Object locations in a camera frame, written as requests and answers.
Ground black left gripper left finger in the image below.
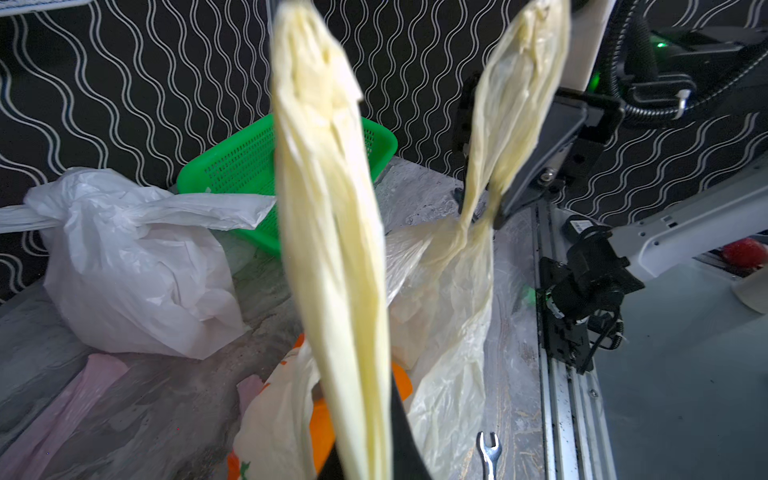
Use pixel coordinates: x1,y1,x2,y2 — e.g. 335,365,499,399
316,447,345,480

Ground orange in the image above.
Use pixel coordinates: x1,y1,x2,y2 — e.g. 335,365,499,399
391,362,413,402
309,399,335,474

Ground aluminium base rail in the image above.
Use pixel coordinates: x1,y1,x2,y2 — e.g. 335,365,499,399
533,201,617,479

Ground steel combination wrench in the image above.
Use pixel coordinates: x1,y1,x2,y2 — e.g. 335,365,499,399
476,431,502,480

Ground pink plastic bag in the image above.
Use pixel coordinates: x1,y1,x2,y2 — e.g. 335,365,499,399
1,349,261,479

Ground yellow plastic bag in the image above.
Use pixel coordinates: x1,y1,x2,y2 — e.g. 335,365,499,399
226,0,572,480

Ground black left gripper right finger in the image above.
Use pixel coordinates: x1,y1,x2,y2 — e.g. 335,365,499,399
391,378,432,480

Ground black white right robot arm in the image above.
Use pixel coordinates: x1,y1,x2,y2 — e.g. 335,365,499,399
519,1,767,226

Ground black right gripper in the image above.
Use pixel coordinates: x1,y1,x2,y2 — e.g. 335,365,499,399
451,71,625,232

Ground black round puck device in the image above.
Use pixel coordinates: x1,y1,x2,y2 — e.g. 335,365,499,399
561,214,597,243

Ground green plastic basket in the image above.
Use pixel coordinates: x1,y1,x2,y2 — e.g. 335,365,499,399
176,112,399,258

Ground white plastic bag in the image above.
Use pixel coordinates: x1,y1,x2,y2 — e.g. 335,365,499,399
1,168,275,360

